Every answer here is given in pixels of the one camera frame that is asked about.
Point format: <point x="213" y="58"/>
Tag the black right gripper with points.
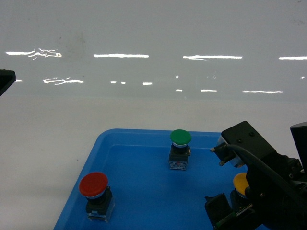
<point x="277" y="190"/>

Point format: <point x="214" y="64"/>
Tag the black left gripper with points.
<point x="7" y="78"/>

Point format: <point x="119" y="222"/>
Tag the yellow mushroom push button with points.
<point x="238" y="197"/>

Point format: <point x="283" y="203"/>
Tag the red mushroom push button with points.
<point x="100" y="201"/>

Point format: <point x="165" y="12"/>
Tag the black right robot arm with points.
<point x="246" y="219"/>

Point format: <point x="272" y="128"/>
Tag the green mushroom push button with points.
<point x="179" y="150"/>

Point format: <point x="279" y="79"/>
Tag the blue plastic tray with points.
<point x="148" y="194"/>

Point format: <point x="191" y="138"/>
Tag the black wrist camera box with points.
<point x="246" y="137"/>

